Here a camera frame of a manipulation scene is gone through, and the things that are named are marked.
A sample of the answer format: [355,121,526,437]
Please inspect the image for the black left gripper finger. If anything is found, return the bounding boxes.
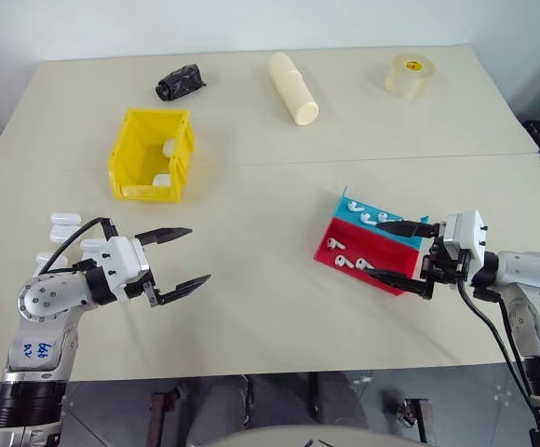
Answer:
[156,274,212,306]
[134,226,195,247]

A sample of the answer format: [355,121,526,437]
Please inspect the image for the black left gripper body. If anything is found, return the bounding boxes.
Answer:
[100,217,162,309]

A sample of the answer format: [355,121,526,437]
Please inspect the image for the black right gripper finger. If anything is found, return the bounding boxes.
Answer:
[374,220,439,239]
[362,267,435,300]

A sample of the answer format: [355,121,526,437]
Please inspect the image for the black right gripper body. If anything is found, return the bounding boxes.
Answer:
[420,222,475,291]

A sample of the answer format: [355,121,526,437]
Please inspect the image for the yellow plastic bin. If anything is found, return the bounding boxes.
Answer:
[106,107,197,204]

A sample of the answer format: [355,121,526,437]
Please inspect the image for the red plastic tray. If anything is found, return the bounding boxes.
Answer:
[314,217,423,297]

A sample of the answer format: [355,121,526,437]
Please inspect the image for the blue plastic tray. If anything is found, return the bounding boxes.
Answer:
[330,185,432,253]

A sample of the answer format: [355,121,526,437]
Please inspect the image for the black table leg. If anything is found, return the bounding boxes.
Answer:
[305,372,323,423]

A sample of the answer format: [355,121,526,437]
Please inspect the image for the black crumpled plastic bag roll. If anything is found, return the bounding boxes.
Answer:
[154,63,209,102]

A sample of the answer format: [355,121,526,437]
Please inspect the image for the clear adhesive tape roll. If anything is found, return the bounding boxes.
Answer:
[384,52,439,100]

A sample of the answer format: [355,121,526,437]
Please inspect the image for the cream cylindrical roll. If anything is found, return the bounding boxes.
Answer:
[269,51,320,127]

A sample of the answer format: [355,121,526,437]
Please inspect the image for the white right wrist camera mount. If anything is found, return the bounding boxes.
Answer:
[439,209,488,280]

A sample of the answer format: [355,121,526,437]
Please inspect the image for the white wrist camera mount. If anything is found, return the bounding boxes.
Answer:
[439,209,488,280]
[79,236,151,305]

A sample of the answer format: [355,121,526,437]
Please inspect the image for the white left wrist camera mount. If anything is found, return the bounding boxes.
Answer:
[79,236,151,305]

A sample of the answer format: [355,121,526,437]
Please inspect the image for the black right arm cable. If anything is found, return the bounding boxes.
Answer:
[455,278,540,447]

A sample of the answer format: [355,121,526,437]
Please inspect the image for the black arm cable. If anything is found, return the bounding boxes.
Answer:
[36,217,113,277]
[455,278,540,447]

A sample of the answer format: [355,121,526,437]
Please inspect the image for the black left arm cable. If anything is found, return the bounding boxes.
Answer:
[36,217,113,277]

